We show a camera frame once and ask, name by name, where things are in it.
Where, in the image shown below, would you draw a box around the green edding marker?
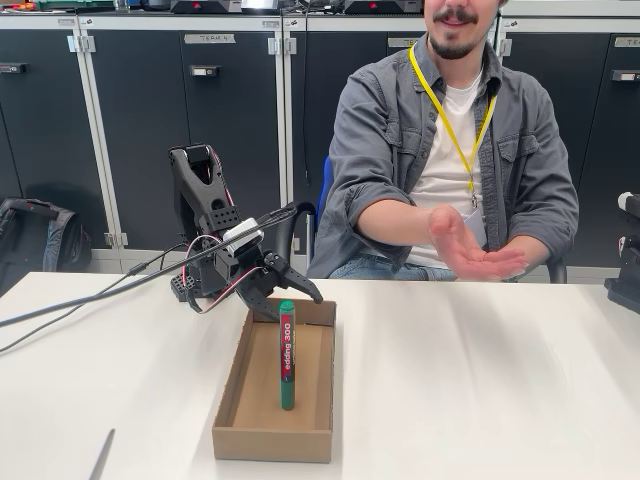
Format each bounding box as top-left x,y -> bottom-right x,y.
277,299 -> 296,412

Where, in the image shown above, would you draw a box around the person's right forearm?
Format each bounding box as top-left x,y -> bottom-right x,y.
353,192 -> 436,247

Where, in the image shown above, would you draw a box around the person's left forearm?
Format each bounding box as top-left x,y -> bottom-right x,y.
519,247 -> 554,266

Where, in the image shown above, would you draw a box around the person's bearded head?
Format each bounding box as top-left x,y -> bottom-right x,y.
422,0 -> 504,61

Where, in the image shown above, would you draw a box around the person's right hand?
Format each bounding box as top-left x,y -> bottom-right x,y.
428,205 -> 527,281

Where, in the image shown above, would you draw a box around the blue jeans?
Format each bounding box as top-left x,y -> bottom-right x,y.
327,252 -> 459,281

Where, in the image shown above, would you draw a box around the brown cardboard box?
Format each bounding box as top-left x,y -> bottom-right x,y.
212,299 -> 337,464

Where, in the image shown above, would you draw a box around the blue office chair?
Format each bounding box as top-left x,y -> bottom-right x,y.
272,152 -> 569,285

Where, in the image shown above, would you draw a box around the man in grey shirt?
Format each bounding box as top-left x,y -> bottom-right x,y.
307,34 -> 581,280

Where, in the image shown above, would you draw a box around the white name badge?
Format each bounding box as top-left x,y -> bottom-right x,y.
462,192 -> 489,249

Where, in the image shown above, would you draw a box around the white t-shirt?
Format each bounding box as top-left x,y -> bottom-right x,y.
404,74 -> 489,269

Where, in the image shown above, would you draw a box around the gray flat stick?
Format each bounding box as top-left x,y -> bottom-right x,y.
88,428 -> 116,480

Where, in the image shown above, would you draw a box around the black backpack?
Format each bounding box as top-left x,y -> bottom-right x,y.
0,197 -> 94,296

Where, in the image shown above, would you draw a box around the black device red logo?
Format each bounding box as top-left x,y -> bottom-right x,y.
169,0 -> 242,15
344,0 -> 417,15

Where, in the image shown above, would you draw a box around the white gripper camera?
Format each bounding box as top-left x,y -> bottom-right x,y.
222,217 -> 264,252

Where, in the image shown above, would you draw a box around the red white servo wire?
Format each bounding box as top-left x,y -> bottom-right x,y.
182,234 -> 266,315

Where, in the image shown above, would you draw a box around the thin black hanging wire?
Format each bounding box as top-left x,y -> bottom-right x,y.
301,29 -> 312,187

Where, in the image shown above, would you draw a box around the black camera cable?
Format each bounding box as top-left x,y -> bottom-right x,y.
0,202 -> 299,329

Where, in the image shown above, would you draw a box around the gray power cable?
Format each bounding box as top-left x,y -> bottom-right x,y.
0,242 -> 187,354

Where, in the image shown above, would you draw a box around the yellow lanyard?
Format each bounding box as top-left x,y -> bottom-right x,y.
408,43 -> 498,194

